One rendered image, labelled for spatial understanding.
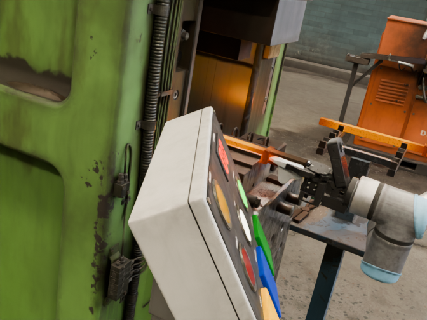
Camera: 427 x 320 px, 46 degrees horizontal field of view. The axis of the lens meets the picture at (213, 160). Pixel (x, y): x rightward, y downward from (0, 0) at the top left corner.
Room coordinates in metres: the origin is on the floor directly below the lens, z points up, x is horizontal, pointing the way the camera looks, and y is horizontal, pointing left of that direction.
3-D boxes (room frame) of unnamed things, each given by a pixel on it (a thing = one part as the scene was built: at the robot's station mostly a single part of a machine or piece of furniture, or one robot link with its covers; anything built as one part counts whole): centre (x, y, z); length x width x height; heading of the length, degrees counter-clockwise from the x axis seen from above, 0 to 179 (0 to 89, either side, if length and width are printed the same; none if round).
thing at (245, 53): (1.26, 0.11, 1.24); 0.30 x 0.07 x 0.06; 67
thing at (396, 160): (1.42, -0.42, 0.97); 0.23 x 0.06 x 0.02; 67
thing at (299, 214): (1.68, -0.42, 0.71); 0.60 x 0.04 x 0.01; 151
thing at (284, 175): (1.13, -0.17, 0.97); 0.09 x 0.03 x 0.06; 70
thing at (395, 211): (1.04, -0.43, 0.96); 0.12 x 0.09 x 0.10; 67
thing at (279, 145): (1.33, -0.13, 0.95); 0.12 x 0.08 x 0.06; 67
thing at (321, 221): (1.53, -0.47, 0.70); 0.40 x 0.30 x 0.02; 157
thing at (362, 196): (1.07, -0.35, 0.97); 0.10 x 0.05 x 0.09; 157
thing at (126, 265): (0.85, 0.14, 0.80); 0.06 x 0.03 x 0.14; 157
